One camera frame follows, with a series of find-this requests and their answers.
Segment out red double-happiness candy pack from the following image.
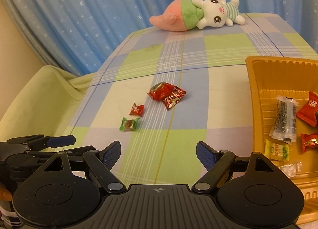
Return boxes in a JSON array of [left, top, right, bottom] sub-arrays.
[[296, 92, 318, 127]]

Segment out plaid tablecloth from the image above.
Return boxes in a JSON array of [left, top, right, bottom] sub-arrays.
[[64, 14, 317, 185]]

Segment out red patterned snack packet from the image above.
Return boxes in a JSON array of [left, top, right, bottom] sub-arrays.
[[162, 86, 186, 110]]

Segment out yellow green candy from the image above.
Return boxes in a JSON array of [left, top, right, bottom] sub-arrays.
[[264, 140, 289, 162]]

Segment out clear brown candy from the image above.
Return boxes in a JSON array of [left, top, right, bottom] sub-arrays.
[[279, 162, 302, 178]]

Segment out orange plastic tray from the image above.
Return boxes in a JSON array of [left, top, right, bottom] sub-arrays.
[[246, 57, 317, 224]]

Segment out red shiny candy pack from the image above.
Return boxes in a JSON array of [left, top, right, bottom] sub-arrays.
[[147, 82, 175, 101]]

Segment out person's left hand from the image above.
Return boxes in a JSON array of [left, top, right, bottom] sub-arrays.
[[0, 184, 12, 202]]

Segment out blue star curtain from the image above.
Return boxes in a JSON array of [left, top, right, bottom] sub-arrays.
[[3, 0, 317, 75]]

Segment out red foil candy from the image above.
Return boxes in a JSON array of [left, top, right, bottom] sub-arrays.
[[301, 132, 318, 152]]

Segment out black seaweed snack packet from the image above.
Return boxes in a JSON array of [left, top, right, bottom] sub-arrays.
[[269, 95, 298, 145]]

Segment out small red candy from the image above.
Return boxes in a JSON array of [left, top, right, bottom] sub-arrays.
[[129, 103, 144, 117]]

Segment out pink green bunny plush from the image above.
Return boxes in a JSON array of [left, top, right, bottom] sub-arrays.
[[149, 0, 245, 32]]

